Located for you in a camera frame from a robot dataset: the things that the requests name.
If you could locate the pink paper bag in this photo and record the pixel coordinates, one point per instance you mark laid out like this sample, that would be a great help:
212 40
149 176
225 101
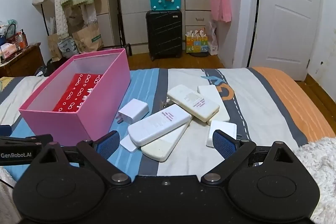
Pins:
226 7
214 7

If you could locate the patterned grey shopping bag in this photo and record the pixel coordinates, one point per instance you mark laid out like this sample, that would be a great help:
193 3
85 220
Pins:
67 48

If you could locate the red snack packets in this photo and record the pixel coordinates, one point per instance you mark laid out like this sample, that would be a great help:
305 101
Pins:
21 41

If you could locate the white charger adapter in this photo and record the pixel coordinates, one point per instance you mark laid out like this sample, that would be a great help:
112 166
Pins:
134 111

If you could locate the white power bank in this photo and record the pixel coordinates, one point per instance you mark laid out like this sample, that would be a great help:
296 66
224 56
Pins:
223 128

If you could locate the plain brown paper bag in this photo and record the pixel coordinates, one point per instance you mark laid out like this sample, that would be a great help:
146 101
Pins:
53 48

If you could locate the white patterned bag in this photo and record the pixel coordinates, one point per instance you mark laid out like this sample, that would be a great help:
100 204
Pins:
213 43

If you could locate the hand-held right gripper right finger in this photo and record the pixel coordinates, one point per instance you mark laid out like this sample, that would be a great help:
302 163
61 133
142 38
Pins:
223 144

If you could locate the brown paper bag green print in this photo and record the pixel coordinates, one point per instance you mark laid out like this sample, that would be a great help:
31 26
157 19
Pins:
88 40

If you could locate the white remote control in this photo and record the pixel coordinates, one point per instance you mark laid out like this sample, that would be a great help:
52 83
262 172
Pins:
210 92
157 124

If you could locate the red box with glasses print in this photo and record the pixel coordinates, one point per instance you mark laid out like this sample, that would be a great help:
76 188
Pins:
76 92

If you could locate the pink cardboard box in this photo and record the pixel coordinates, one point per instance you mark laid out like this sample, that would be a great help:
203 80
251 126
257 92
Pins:
78 129

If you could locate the orange white tissue pack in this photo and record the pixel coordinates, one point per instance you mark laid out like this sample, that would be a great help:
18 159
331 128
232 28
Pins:
8 50

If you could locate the cream remote control with screen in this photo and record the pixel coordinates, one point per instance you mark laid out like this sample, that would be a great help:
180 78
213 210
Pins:
162 148

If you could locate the black clothes rack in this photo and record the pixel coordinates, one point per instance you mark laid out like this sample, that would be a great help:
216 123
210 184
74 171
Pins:
121 29

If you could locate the white flat charger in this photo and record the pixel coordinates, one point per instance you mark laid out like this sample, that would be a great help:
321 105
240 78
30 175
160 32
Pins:
128 144

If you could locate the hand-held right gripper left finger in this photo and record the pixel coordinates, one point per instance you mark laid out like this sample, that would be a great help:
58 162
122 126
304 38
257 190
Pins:
107 145

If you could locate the black bin with yellow rim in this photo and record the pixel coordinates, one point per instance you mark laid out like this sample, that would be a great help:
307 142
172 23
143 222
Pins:
44 69

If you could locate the colourful gift bag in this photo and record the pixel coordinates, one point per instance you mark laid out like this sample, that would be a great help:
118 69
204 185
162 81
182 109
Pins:
196 44

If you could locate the white door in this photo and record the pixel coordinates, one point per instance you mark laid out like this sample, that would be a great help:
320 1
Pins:
288 29

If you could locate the wooden nightstand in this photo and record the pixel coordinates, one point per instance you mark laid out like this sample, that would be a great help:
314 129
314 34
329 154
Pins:
23 61

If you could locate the teal white bag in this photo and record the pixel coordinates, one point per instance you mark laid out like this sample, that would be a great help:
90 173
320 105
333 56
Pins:
8 28

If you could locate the black suitcase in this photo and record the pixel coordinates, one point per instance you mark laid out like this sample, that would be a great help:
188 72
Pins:
164 35

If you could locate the fluffy white blanket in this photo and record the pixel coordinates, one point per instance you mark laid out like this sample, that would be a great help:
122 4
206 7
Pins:
317 161

